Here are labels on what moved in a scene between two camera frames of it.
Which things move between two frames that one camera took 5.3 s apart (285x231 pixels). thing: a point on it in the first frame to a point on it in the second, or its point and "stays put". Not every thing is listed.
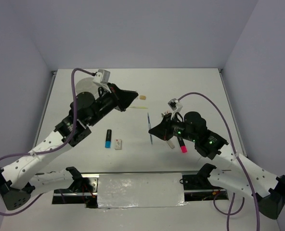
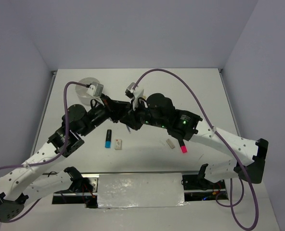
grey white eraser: (171, 144) stays put
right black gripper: (162, 131) to (130, 120)
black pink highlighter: (182, 145) stays put
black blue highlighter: (108, 140) stays put
